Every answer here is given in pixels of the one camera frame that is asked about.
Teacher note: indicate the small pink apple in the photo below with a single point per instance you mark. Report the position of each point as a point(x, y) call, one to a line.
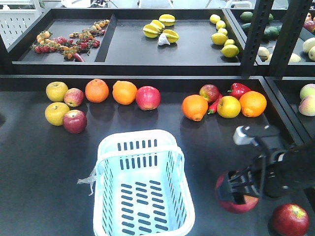
point(73, 97)

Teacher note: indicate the yellow round fruit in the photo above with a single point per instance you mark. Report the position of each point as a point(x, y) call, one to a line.
point(228, 107)

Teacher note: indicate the light blue plastic basket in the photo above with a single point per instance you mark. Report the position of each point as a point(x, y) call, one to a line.
point(140, 187)

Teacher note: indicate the front peach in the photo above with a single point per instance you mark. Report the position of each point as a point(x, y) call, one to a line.
point(307, 106)

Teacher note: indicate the orange with navel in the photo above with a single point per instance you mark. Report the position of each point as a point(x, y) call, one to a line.
point(194, 107)

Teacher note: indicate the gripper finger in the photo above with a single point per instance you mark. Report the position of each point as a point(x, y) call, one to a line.
point(233, 186)

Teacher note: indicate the bright orange right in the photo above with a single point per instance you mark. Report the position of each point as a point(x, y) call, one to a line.
point(253, 104)

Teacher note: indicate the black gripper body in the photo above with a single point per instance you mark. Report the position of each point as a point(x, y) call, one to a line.
point(264, 167)

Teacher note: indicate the red apple back left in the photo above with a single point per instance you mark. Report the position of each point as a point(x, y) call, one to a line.
point(148, 98)

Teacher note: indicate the mixed apple mango pile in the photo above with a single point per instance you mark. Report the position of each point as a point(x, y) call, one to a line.
point(309, 23)

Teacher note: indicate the red apple beside gripper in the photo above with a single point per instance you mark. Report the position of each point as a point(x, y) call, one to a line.
point(75, 121)

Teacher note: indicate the orange at far left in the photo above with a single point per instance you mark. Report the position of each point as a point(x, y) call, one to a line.
point(124, 92)

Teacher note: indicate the yellow starfruit pile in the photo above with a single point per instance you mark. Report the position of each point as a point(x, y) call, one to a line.
point(156, 27)

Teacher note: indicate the yellow lemon pile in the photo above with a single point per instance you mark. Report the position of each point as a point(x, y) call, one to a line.
point(220, 38)

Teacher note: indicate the rear peach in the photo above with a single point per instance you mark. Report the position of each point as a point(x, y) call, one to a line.
point(308, 89)

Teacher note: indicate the dark red apple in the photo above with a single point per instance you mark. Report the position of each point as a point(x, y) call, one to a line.
point(209, 92)
point(250, 202)
point(290, 220)

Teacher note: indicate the red chili pepper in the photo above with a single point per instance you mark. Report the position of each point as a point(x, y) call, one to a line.
point(212, 109)

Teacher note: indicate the yellow green apple back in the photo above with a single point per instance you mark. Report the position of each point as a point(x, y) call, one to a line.
point(56, 91)

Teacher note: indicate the black shelf upright posts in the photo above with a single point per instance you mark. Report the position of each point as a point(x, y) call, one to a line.
point(286, 36)

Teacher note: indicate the dark red apple front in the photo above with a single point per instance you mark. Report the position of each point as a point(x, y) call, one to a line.
point(250, 202)

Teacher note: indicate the peach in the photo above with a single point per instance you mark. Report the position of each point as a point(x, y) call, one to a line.
point(307, 106)
point(308, 89)

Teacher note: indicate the yellow green apple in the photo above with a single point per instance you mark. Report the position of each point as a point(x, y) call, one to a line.
point(55, 112)
point(56, 91)

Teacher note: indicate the pale yellow pears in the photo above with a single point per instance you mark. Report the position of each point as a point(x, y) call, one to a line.
point(303, 51)

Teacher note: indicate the white garlic bulb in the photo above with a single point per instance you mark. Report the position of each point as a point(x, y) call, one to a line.
point(162, 40)

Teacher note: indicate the yellow green apple front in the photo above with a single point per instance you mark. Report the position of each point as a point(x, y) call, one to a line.
point(55, 112)

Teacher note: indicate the cherry tomato vine pile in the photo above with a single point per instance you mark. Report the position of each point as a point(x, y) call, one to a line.
point(73, 47)

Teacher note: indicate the red bell pepper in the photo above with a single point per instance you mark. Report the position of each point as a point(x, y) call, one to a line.
point(238, 89)

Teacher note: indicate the dark red apple back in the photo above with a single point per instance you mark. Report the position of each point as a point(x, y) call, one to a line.
point(209, 92)

